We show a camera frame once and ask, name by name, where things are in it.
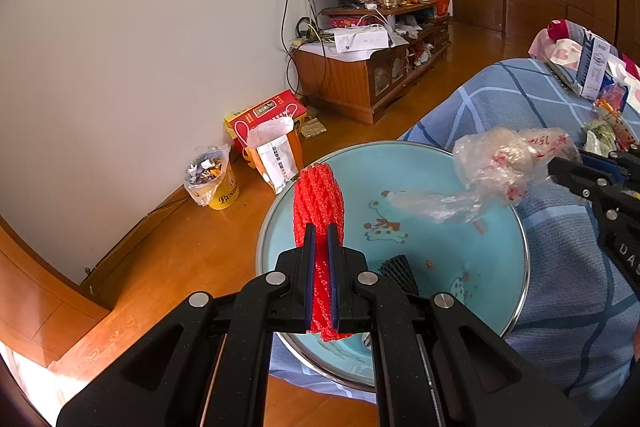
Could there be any orange long snack wrapper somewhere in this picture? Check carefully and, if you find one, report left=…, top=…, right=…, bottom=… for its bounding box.
left=593, top=98, right=638, bottom=152

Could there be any white green wrapper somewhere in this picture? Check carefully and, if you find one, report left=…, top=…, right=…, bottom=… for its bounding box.
left=584, top=119, right=618, bottom=157

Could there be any red foam fruit net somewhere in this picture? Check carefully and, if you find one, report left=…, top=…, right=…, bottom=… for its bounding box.
left=293, top=164, right=349, bottom=343

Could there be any clear plastic bag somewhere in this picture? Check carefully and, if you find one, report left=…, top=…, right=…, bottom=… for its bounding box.
left=387, top=127, right=582, bottom=225

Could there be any light blue trash bin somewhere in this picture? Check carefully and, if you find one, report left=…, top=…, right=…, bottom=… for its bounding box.
left=255, top=141, right=530, bottom=397

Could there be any blue yellow snack box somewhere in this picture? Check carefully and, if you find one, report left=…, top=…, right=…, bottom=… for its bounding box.
left=597, top=72, right=629, bottom=113

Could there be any dark flat packet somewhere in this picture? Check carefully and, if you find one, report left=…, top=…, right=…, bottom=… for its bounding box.
left=546, top=61, right=582, bottom=96

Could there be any white milk carton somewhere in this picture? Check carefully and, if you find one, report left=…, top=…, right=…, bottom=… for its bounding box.
left=576, top=30, right=618, bottom=102

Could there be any blue plaid tablecloth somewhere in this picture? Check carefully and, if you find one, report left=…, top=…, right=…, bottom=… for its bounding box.
left=268, top=56, right=640, bottom=423

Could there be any pink heart patterned quilt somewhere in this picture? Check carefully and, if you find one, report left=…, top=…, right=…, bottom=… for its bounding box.
left=528, top=27, right=639, bottom=112

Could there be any yellow bucket with bag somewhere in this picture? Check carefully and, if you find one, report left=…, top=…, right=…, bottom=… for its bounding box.
left=183, top=145, right=240, bottom=210

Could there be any red cardboard box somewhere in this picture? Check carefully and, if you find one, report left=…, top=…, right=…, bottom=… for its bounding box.
left=224, top=90, right=308, bottom=153

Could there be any wooden tv cabinet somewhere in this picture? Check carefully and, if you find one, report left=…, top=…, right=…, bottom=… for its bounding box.
left=293, top=2, right=450, bottom=124

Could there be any white flat box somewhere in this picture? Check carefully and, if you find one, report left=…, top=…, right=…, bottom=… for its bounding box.
left=332, top=25, right=390, bottom=53

